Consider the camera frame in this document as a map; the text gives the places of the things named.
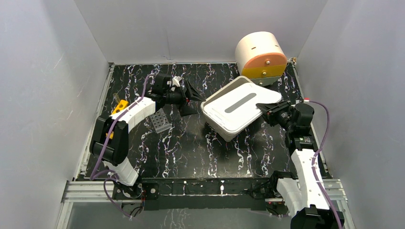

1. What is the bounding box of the aluminium frame rail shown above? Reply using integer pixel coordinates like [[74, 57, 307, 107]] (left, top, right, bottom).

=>
[[60, 178, 349, 203]]

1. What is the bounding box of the white bin lid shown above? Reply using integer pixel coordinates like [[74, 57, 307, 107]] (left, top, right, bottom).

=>
[[202, 83, 282, 135]]

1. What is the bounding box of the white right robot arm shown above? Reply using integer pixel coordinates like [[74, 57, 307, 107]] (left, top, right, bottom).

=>
[[256, 100, 345, 229]]

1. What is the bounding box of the white plastic bin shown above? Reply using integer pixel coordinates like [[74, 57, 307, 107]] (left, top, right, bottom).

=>
[[201, 76, 262, 142]]

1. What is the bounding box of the clear plastic tube rack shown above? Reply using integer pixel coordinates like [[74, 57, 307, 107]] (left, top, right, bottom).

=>
[[149, 108, 171, 134]]

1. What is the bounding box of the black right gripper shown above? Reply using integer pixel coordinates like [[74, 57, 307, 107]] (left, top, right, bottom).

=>
[[256, 100, 294, 132]]

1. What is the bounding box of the cream cylindrical drawer cabinet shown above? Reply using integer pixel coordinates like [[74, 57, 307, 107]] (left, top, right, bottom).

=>
[[234, 31, 288, 87]]

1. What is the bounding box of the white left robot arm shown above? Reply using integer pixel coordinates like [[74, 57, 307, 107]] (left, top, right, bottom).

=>
[[89, 74, 205, 198]]

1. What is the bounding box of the yellow test tube rack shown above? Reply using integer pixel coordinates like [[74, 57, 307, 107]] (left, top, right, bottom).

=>
[[107, 99, 130, 140]]

